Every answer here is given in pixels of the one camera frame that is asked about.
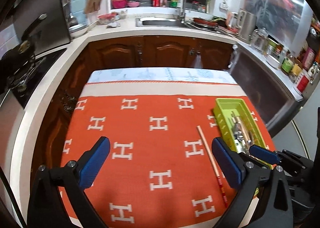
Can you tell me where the steel soup spoon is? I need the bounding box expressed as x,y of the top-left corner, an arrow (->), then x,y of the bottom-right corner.
233,123 -> 244,145

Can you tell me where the red-banded bamboo chopstick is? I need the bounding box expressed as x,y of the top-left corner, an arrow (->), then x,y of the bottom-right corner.
232,111 -> 253,146

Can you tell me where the grey cabinet with mesh doors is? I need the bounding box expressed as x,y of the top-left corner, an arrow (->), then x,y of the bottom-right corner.
229,42 -> 304,137

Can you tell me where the red white canister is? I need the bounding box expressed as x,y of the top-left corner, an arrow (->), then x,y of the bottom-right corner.
294,69 -> 310,95

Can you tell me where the orange H-pattern cloth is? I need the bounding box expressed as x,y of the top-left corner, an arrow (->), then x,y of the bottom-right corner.
61,80 -> 246,227

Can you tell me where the white bowl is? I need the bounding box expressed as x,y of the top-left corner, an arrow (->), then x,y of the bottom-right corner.
266,55 -> 280,69

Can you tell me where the green label bottle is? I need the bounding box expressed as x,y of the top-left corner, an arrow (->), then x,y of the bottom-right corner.
281,54 -> 295,75

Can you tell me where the glass teapot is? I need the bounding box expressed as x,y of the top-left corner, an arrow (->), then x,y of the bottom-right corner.
251,28 -> 268,52

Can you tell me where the black wok on stove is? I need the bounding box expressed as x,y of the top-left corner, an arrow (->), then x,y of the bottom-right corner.
0,13 -> 48,88

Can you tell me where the steel electric kettle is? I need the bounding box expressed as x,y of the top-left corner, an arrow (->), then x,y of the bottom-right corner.
226,9 -> 257,43

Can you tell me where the red frying pan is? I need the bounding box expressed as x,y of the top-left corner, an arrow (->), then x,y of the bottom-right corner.
193,17 -> 217,27

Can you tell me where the steel sink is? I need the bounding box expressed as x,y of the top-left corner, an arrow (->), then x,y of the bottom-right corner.
135,17 -> 187,28

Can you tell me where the pink bowl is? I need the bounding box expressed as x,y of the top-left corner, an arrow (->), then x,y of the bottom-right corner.
112,0 -> 127,9

